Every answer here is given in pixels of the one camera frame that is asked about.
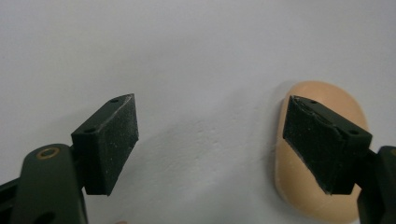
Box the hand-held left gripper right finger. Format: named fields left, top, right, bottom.
left=282, top=94, right=374, bottom=196

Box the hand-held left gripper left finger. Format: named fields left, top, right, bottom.
left=70, top=93, right=140, bottom=197

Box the beige oval sponge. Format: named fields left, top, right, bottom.
left=274, top=80, right=370, bottom=224

